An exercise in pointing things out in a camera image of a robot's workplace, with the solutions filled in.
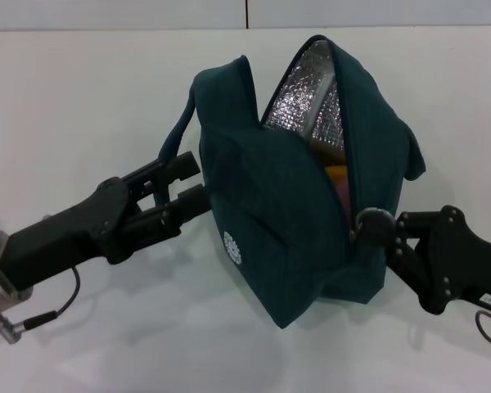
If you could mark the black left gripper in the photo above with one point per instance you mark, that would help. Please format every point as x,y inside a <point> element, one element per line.
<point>65,233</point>

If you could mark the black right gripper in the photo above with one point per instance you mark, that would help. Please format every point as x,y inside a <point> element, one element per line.
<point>474,262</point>

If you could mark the yellow toy banana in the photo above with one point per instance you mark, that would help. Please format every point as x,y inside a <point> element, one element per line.
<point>335,172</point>

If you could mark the dark teal insulated lunch bag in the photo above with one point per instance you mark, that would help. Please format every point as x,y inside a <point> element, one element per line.
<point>278,204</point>

